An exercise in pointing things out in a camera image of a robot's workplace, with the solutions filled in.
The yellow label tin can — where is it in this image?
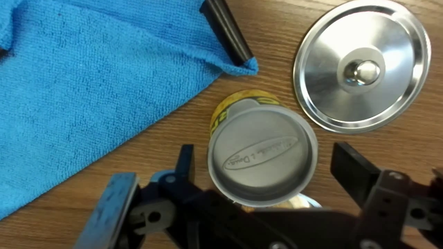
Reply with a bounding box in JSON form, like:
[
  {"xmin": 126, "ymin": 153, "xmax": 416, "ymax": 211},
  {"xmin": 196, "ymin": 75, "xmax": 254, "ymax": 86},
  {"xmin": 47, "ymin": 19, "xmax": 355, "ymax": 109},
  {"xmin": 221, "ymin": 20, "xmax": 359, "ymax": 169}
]
[{"xmin": 206, "ymin": 89, "xmax": 319, "ymax": 210}]

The silver pot lid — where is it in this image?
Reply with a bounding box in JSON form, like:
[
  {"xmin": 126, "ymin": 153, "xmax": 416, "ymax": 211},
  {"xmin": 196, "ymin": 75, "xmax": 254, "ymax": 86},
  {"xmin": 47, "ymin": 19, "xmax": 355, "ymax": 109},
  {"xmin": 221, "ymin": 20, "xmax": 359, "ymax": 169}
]
[{"xmin": 292, "ymin": 0, "xmax": 433, "ymax": 136}]

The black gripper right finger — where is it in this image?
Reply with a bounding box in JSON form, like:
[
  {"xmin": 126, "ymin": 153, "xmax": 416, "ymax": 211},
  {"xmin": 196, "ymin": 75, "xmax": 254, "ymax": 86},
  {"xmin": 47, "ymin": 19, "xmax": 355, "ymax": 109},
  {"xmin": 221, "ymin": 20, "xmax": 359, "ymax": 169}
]
[{"xmin": 329, "ymin": 142, "xmax": 443, "ymax": 249}]

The blue cloth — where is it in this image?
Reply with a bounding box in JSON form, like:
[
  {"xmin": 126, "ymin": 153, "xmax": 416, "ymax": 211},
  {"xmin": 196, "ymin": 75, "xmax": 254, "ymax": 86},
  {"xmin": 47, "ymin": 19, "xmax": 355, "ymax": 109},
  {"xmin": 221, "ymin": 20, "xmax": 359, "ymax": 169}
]
[{"xmin": 0, "ymin": 0, "xmax": 260, "ymax": 222}]

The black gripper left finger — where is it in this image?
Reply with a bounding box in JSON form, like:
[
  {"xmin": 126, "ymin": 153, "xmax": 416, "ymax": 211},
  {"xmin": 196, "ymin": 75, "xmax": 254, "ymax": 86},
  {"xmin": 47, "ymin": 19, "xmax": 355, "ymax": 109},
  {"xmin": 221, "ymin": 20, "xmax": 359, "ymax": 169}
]
[{"xmin": 137, "ymin": 145, "xmax": 210, "ymax": 225}]

